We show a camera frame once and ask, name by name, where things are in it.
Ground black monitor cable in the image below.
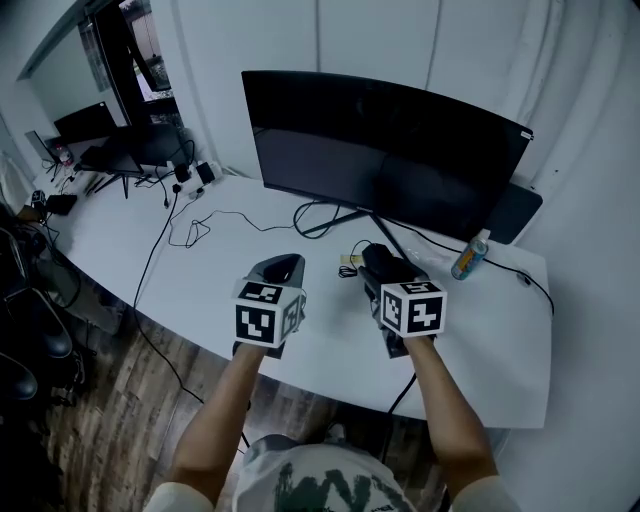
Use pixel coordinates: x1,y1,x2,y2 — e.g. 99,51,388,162
379,214,556,317

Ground large black computer monitor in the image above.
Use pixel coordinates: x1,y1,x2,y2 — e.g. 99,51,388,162
241,69,535,244

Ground black cable under desk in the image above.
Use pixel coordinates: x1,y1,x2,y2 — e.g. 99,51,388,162
378,372,419,464

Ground small black box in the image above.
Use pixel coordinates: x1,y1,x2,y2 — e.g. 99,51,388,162
44,193,79,217

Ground black mouse cable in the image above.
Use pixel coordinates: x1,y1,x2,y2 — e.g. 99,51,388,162
337,239,374,280

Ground long black power cable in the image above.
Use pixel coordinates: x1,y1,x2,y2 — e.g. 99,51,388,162
131,183,207,404

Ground black flat pad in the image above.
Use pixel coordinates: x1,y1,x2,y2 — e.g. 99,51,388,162
487,181,544,246

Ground person's left forearm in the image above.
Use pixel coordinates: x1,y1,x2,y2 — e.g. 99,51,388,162
168,343,267,501

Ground small black monitor on stand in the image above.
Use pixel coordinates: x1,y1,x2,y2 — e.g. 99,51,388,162
78,122,196,200

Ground black flat screen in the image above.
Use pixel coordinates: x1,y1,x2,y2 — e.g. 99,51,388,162
52,101,120,147

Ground thin black desk cable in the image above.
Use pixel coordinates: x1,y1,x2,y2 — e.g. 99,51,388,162
167,209,297,249

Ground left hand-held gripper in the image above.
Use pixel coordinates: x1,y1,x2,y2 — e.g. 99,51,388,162
231,253,308,359

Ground clear plastic bag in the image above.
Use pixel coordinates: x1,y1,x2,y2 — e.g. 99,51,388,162
399,243,454,267

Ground black office chair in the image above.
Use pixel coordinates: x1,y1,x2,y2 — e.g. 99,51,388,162
0,219,87,404

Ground colourful drink bottle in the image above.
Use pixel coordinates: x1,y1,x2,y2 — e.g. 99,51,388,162
450,230,492,281

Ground dark window frame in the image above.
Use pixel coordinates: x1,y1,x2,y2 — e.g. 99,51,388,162
91,0,182,127

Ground white power strip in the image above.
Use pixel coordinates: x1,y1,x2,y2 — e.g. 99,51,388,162
171,159,224,202

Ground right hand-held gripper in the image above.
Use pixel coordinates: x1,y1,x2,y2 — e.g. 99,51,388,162
357,259,448,359

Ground person's right forearm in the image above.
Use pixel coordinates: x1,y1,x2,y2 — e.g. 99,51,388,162
402,335,501,497

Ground black computer mouse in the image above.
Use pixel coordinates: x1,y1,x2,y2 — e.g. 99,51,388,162
361,242,401,270

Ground person's white printed shirt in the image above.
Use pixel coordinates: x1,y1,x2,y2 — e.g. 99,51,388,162
143,433,522,512

